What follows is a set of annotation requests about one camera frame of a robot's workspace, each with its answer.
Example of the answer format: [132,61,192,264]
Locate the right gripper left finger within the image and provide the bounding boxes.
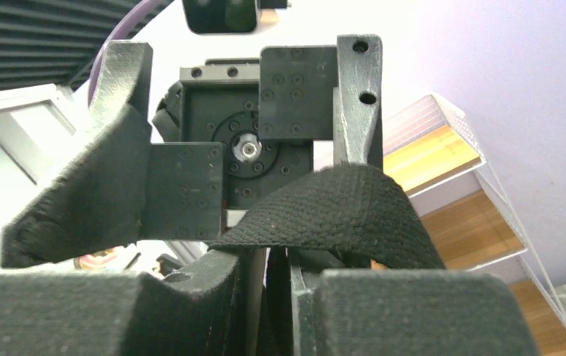
[0,249,265,355]

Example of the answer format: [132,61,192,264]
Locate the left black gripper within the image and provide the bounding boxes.
[141,34,383,241]

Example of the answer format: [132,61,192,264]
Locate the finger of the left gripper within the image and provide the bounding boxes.
[0,41,153,268]

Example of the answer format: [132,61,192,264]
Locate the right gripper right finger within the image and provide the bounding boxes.
[288,251,539,355]

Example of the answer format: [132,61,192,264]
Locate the tan grocery bag black straps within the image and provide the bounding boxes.
[208,162,447,356]

